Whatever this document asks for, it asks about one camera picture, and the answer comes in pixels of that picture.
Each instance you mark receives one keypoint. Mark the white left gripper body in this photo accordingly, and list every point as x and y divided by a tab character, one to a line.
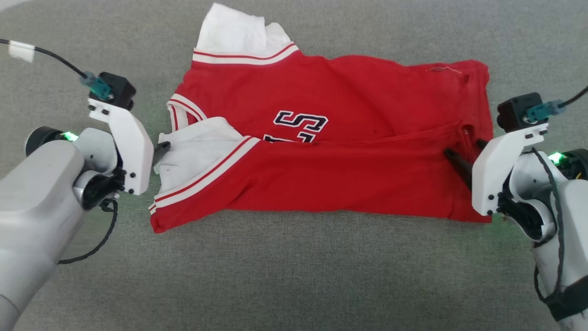
135	151

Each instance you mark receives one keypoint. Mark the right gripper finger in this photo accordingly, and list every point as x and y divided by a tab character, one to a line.
463	166
482	144

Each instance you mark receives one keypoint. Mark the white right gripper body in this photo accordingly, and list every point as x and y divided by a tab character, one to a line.
494	170

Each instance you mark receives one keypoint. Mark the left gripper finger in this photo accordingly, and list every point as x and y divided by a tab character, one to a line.
161	151

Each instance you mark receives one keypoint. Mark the red and white shirt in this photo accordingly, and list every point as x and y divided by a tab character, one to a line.
349	179

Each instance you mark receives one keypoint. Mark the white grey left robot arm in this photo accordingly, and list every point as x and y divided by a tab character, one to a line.
32	202

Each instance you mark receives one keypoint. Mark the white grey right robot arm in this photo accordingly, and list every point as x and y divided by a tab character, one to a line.
569	220

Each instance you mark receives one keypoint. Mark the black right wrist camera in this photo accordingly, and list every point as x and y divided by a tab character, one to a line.
514	110

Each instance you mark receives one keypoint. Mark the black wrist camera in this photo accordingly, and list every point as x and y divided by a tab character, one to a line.
120	89
514	110

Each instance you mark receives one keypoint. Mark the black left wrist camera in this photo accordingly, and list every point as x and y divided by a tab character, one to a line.
120	89

